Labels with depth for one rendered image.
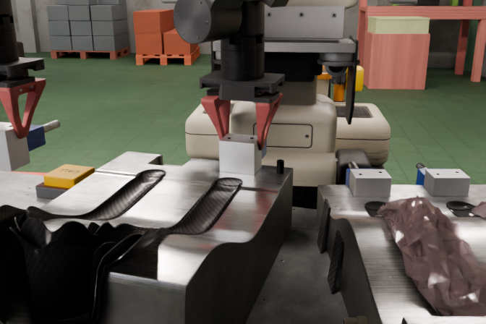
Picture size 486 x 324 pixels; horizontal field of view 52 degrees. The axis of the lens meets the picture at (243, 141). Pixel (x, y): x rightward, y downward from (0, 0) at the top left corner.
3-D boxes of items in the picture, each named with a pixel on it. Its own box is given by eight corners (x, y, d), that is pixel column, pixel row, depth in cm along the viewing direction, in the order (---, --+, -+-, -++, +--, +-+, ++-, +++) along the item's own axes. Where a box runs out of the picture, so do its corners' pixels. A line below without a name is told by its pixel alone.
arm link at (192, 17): (312, -32, 58) (259, -70, 61) (257, -33, 49) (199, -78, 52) (265, 51, 65) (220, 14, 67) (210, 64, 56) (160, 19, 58)
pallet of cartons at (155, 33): (206, 55, 934) (205, 9, 910) (189, 65, 799) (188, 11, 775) (153, 54, 944) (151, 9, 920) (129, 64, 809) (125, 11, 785)
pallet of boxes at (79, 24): (130, 53, 949) (126, -10, 915) (115, 59, 874) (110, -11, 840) (71, 53, 962) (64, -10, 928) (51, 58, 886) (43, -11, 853)
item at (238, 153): (247, 148, 80) (247, 116, 78) (278, 150, 78) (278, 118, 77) (219, 178, 68) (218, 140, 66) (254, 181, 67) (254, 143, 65)
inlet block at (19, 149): (45, 139, 77) (40, 105, 75) (73, 142, 75) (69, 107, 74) (-20, 168, 65) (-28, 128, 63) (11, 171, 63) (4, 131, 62)
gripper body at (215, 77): (273, 97, 62) (274, 37, 60) (197, 92, 65) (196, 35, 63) (285, 87, 68) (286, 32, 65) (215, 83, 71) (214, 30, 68)
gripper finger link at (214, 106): (252, 157, 65) (252, 86, 62) (201, 151, 67) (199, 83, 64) (265, 142, 71) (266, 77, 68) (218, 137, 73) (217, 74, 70)
